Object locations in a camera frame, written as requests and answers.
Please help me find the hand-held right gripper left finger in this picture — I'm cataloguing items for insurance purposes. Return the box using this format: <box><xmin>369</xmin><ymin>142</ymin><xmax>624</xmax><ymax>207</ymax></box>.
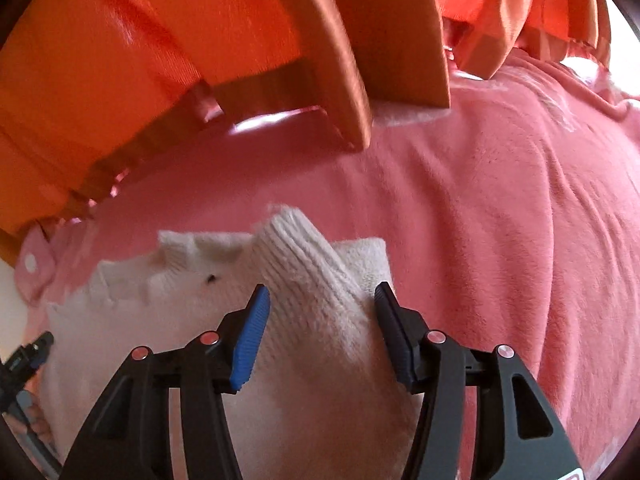
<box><xmin>59</xmin><ymin>283</ymin><xmax>271</xmax><ymax>480</ymax></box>

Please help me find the person's left hand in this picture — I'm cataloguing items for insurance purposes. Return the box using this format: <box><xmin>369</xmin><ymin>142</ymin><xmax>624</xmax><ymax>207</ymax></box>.
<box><xmin>19</xmin><ymin>391</ymin><xmax>53</xmax><ymax>443</ymax></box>

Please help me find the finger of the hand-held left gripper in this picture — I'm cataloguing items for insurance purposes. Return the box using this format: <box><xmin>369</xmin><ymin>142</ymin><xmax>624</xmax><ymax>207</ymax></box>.
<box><xmin>0</xmin><ymin>331</ymin><xmax>55</xmax><ymax>413</ymax></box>

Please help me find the white knit sweater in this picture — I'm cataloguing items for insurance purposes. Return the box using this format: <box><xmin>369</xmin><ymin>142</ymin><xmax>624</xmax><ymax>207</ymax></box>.
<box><xmin>39</xmin><ymin>205</ymin><xmax>423</xmax><ymax>480</ymax></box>

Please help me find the pink polka dot cloth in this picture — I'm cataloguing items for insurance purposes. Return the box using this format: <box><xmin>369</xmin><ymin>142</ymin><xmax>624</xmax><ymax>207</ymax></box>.
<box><xmin>14</xmin><ymin>227</ymin><xmax>63</xmax><ymax>306</ymax></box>

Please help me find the pink fleece blanket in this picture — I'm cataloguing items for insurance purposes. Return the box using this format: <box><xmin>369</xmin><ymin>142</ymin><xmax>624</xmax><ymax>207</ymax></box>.
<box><xmin>14</xmin><ymin>52</ymin><xmax>640</xmax><ymax>480</ymax></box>

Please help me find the orange curtain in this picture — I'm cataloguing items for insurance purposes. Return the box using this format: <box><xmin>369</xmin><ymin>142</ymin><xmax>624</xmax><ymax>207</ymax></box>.
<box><xmin>0</xmin><ymin>0</ymin><xmax>613</xmax><ymax>266</ymax></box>

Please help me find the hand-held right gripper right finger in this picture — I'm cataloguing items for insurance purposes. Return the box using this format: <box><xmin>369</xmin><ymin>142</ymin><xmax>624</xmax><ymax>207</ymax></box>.
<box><xmin>374</xmin><ymin>281</ymin><xmax>585</xmax><ymax>480</ymax></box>

